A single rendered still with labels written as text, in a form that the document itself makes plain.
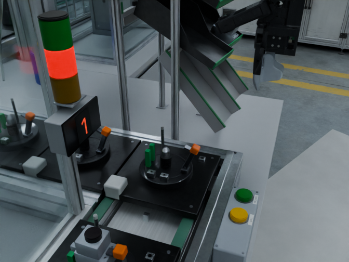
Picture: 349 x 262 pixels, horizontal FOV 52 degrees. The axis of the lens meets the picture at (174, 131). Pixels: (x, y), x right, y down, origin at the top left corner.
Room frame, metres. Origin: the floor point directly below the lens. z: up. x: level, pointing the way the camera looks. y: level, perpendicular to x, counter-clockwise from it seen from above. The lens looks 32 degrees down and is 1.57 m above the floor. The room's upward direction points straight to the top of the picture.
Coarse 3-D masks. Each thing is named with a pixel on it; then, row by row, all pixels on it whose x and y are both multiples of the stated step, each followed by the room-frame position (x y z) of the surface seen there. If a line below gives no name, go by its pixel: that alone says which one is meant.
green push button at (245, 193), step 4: (244, 188) 0.67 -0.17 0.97; (236, 192) 0.66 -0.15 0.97; (240, 192) 0.66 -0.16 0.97; (244, 192) 0.66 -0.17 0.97; (248, 192) 0.66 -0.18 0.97; (236, 196) 0.65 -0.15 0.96; (240, 196) 0.64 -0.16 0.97; (244, 196) 0.64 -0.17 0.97; (248, 196) 0.64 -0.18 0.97; (240, 200) 0.64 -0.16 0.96; (244, 200) 0.64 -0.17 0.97; (248, 200) 0.64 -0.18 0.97
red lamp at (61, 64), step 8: (72, 48) 0.60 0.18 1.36; (48, 56) 0.58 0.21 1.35; (56, 56) 0.58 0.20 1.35; (64, 56) 0.58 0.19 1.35; (72, 56) 0.59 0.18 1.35; (48, 64) 0.58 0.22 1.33; (56, 64) 0.58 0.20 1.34; (64, 64) 0.58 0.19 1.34; (72, 64) 0.59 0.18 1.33; (56, 72) 0.58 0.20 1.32; (64, 72) 0.58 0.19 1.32; (72, 72) 0.59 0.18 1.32
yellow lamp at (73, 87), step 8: (56, 80) 0.58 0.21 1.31; (64, 80) 0.58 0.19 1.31; (72, 80) 0.59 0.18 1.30; (56, 88) 0.58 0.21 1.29; (64, 88) 0.58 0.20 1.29; (72, 88) 0.59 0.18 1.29; (56, 96) 0.58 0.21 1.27; (64, 96) 0.58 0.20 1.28; (72, 96) 0.58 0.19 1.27; (80, 96) 0.60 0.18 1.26
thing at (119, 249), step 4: (116, 244) 0.42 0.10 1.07; (120, 244) 0.41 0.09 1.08; (108, 248) 0.42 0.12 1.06; (112, 248) 0.42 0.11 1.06; (116, 248) 0.41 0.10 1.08; (120, 248) 0.41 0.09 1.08; (124, 248) 0.41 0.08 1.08; (108, 252) 0.41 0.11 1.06; (112, 252) 0.41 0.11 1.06; (116, 252) 0.40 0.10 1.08; (120, 252) 0.40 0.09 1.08; (124, 252) 0.40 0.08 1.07; (112, 256) 0.40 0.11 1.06; (116, 256) 0.40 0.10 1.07; (120, 256) 0.39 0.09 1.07; (124, 256) 0.40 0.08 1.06; (120, 260) 0.40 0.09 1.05; (124, 260) 0.40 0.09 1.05
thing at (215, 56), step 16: (144, 0) 1.01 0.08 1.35; (160, 0) 1.14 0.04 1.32; (144, 16) 1.02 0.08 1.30; (160, 16) 0.99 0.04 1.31; (192, 16) 1.08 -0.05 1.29; (160, 32) 0.99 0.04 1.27; (192, 32) 1.06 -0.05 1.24; (208, 32) 1.06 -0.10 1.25; (192, 48) 0.94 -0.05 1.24; (208, 48) 1.01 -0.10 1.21; (224, 48) 1.03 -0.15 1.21; (208, 64) 0.92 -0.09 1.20
